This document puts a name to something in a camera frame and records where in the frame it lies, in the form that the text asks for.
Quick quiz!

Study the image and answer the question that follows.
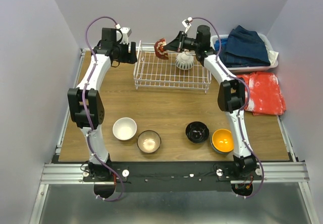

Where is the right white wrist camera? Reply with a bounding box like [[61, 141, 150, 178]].
[[182, 17, 193, 34]]

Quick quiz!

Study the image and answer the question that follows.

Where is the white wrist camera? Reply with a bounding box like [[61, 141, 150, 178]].
[[182, 17, 193, 34], [115, 24, 132, 44]]

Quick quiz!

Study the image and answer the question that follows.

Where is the black bowl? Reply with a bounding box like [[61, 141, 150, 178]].
[[185, 122, 209, 144]]

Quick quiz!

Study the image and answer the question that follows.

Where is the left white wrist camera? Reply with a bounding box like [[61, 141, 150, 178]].
[[115, 24, 132, 44]]

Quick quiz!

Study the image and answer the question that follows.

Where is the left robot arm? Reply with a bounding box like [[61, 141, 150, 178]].
[[67, 25, 137, 181]]

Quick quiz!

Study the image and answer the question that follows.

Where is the white plastic basket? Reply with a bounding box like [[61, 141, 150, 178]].
[[209, 33, 279, 75]]

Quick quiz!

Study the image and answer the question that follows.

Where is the white bowl red outside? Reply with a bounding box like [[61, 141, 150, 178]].
[[154, 38, 169, 60]]

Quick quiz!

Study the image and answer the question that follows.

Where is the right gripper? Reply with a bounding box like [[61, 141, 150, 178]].
[[163, 31, 199, 53]]

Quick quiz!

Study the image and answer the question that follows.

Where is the brown glossy bowl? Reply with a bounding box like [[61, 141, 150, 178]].
[[137, 130, 162, 154]]

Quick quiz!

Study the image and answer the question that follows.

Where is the orange bowl blue outside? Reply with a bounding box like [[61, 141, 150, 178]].
[[210, 129, 234, 154]]

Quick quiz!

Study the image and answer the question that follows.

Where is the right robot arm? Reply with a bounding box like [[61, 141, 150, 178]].
[[163, 25, 257, 180]]

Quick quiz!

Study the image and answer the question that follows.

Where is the white striped bowl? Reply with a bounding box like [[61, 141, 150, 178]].
[[175, 52, 194, 70]]

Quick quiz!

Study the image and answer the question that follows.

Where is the aluminium frame rail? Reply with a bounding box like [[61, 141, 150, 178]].
[[30, 161, 319, 223]]

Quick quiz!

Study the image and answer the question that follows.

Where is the dark blue cloth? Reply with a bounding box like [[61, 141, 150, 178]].
[[213, 25, 271, 68]]

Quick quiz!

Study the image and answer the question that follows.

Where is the white wire dish rack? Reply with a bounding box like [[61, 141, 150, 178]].
[[133, 41, 211, 92]]

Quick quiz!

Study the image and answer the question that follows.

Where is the red white cloth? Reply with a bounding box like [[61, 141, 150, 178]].
[[239, 72, 286, 116]]

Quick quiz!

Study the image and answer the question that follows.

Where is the white bowl far left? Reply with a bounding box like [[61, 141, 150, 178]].
[[113, 117, 137, 141]]

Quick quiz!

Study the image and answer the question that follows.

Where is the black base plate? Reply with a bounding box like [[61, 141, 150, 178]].
[[81, 161, 261, 193]]

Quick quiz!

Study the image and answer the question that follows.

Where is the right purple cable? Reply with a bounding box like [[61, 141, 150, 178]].
[[189, 17, 265, 200]]

